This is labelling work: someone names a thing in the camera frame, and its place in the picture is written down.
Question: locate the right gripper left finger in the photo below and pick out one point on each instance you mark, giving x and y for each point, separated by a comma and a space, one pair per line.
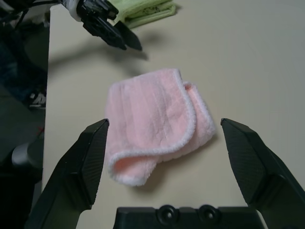
76, 171

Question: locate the green folded towel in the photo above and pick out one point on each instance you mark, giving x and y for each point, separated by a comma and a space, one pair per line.
147, 12

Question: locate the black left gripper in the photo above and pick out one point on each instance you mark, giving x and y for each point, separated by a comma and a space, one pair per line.
95, 10

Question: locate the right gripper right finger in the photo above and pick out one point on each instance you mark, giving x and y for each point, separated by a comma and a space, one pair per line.
257, 167

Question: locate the pink terry towel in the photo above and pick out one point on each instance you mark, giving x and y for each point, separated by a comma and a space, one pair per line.
152, 114

